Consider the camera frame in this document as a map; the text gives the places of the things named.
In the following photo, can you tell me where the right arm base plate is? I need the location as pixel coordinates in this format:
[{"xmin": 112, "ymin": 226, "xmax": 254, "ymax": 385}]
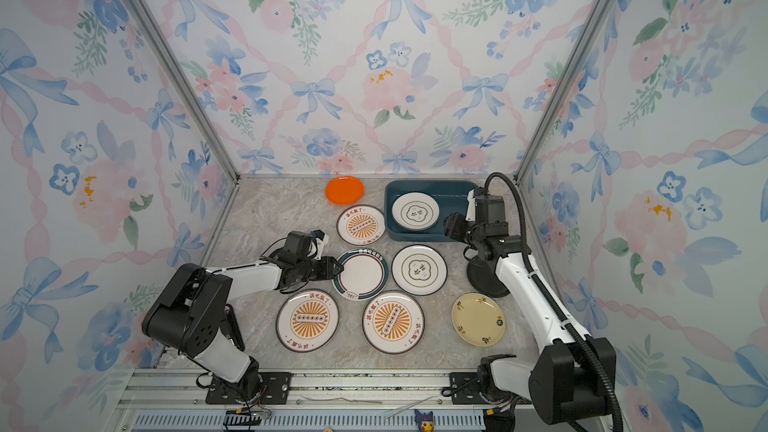
[{"xmin": 448, "ymin": 371, "xmax": 534, "ymax": 406}]

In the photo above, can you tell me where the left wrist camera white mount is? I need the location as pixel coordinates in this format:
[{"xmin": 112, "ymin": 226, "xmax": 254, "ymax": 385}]
[{"xmin": 311, "ymin": 229, "xmax": 328, "ymax": 256}]

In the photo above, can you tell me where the white flower-outline plate centre right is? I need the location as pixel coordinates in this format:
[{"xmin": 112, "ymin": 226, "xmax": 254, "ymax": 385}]
[{"xmin": 391, "ymin": 244, "xmax": 448, "ymax": 296}]

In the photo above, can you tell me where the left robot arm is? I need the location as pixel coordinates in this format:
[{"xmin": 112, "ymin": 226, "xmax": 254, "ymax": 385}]
[{"xmin": 141, "ymin": 230, "xmax": 343, "ymax": 394}]

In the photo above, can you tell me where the orange plastic plate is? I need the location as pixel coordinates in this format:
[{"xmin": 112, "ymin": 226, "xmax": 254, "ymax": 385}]
[{"xmin": 325, "ymin": 176, "xmax": 365, "ymax": 205}]

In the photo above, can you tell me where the orange sunburst plate top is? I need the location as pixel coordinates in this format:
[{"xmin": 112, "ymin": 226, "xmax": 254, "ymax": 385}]
[{"xmin": 336, "ymin": 204, "xmax": 386, "ymax": 246}]

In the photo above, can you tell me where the orange sunburst plate bottom centre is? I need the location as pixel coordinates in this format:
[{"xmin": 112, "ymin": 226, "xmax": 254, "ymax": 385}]
[{"xmin": 362, "ymin": 292, "xmax": 426, "ymax": 355}]

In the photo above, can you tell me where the orange sunburst plate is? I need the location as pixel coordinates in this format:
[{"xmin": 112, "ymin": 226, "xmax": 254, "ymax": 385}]
[
  {"xmin": 336, "ymin": 204, "xmax": 386, "ymax": 246},
  {"xmin": 276, "ymin": 290, "xmax": 340, "ymax": 353},
  {"xmin": 362, "ymin": 292, "xmax": 426, "ymax": 355}
]

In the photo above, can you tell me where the pale yellow plate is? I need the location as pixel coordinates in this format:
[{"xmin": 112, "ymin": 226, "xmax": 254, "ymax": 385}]
[{"xmin": 451, "ymin": 293, "xmax": 507, "ymax": 347}]

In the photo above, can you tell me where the black round plate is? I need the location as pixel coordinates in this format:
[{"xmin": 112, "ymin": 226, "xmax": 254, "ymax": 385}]
[{"xmin": 466, "ymin": 256, "xmax": 510, "ymax": 298}]

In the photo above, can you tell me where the aluminium front rail frame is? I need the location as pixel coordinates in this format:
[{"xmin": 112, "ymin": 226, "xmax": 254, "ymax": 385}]
[{"xmin": 106, "ymin": 368, "xmax": 550, "ymax": 431}]

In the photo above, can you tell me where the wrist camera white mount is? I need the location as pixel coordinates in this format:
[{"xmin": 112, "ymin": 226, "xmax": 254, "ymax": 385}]
[
  {"xmin": 465, "ymin": 190, "xmax": 476, "ymax": 222},
  {"xmin": 311, "ymin": 229, "xmax": 328, "ymax": 256}
]

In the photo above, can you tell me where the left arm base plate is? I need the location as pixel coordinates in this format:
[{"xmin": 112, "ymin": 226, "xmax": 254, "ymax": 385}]
[{"xmin": 205, "ymin": 372, "xmax": 293, "ymax": 406}]

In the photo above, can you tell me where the orange sunburst plate bottom left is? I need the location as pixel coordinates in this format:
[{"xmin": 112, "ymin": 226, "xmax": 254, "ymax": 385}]
[{"xmin": 276, "ymin": 290, "xmax": 340, "ymax": 353}]

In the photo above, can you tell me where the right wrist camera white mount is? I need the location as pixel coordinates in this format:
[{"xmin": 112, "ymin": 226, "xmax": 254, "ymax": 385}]
[{"xmin": 465, "ymin": 190, "xmax": 476, "ymax": 222}]

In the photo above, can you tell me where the teal plastic bin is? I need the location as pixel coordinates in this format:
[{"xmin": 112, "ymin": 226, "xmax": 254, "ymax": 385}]
[{"xmin": 385, "ymin": 180, "xmax": 479, "ymax": 243}]

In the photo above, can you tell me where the small blue toy figure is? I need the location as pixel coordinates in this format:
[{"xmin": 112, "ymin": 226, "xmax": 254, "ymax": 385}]
[{"xmin": 414, "ymin": 410, "xmax": 435, "ymax": 432}]

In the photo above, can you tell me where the white plate green flower outline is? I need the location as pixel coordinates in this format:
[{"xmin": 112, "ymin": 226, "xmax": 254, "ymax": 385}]
[{"xmin": 391, "ymin": 192, "xmax": 440, "ymax": 231}]

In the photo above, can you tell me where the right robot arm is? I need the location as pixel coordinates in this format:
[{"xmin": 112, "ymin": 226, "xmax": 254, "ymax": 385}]
[{"xmin": 444, "ymin": 187, "xmax": 625, "ymax": 431}]

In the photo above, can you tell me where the white plate green red rim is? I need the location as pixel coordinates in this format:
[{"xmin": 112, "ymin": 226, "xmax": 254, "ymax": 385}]
[{"xmin": 332, "ymin": 248, "xmax": 390, "ymax": 301}]

